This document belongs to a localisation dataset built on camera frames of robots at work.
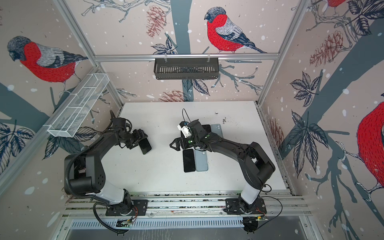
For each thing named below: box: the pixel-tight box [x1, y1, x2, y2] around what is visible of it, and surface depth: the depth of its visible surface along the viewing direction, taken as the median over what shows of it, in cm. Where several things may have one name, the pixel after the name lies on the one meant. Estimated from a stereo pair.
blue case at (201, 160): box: [194, 149, 209, 172], surface depth 92 cm
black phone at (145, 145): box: [138, 138, 152, 155], surface depth 91 cm
